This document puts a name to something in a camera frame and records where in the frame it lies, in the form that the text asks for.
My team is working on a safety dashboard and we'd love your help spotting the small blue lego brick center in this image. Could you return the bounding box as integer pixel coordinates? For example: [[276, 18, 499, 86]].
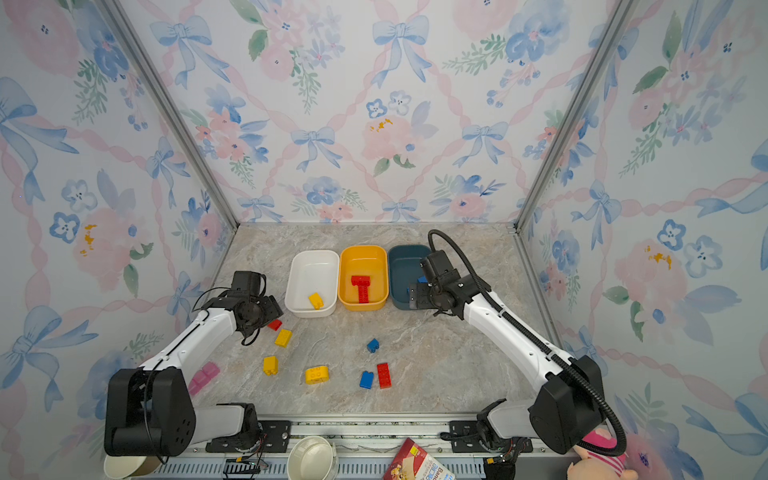
[[366, 339, 380, 353]]

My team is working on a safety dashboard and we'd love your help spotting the aluminium corner post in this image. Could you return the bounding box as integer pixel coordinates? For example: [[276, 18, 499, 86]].
[[514, 0, 635, 235], [95, 0, 239, 230]]

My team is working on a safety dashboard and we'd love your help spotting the left aluminium corner post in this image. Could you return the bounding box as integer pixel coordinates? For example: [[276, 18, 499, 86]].
[[95, 0, 239, 230]]

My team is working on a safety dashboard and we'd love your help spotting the white plastic container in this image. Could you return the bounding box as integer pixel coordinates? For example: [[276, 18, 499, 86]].
[[285, 250, 340, 319]]

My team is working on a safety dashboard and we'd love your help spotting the yellow lego brick lower left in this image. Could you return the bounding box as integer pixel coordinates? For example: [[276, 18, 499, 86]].
[[263, 356, 279, 376]]

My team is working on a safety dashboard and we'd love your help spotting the tan paper cup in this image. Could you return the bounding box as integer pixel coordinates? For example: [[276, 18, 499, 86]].
[[103, 455, 161, 479]]

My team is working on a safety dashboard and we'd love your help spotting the aluminium front rail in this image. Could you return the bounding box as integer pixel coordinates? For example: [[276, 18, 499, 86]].
[[161, 413, 601, 460]]

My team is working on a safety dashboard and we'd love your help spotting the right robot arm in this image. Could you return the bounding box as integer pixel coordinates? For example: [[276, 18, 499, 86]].
[[420, 229, 627, 457]]

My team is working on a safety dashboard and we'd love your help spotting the dark teal plastic container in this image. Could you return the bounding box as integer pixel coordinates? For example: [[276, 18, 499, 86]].
[[388, 244, 431, 310]]

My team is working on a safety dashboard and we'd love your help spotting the yellow lego brick near arm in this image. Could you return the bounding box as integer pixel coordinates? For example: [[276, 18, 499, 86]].
[[275, 329, 293, 348]]

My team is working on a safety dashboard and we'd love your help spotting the blue lego brick bottom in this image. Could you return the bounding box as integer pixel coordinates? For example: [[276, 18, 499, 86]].
[[359, 371, 375, 390]]

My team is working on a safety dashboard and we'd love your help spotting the pink lego brick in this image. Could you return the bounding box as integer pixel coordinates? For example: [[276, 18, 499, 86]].
[[188, 362, 220, 397]]

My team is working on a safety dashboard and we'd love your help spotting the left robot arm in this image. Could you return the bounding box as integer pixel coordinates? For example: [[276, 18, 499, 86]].
[[104, 271, 283, 460]]

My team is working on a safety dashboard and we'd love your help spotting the yellow plastic container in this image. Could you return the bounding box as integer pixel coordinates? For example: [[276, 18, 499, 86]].
[[338, 245, 389, 312]]

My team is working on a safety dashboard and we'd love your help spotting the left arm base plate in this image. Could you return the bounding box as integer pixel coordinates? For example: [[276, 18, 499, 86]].
[[205, 420, 292, 454]]

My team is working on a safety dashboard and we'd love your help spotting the right aluminium corner post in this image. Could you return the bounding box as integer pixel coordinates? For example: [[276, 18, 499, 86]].
[[514, 0, 635, 235]]

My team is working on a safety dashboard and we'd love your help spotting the small yellow lego brick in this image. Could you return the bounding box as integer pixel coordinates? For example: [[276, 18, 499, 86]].
[[308, 293, 325, 310]]

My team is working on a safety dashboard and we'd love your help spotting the red lego brick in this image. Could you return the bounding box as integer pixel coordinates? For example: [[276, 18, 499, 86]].
[[377, 363, 392, 389], [357, 284, 370, 304], [351, 276, 371, 287]]

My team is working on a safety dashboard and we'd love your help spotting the large yellow lego brick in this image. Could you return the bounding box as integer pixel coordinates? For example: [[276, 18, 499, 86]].
[[305, 365, 330, 385]]

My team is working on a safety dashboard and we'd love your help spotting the snack box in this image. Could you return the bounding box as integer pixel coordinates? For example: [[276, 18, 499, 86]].
[[382, 438, 456, 480]]

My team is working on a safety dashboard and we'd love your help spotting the pink plush toy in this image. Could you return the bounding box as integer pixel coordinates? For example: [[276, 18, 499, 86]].
[[567, 428, 639, 480]]

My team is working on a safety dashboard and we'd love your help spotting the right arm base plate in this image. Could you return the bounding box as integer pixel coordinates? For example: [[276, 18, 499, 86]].
[[440, 420, 533, 455]]

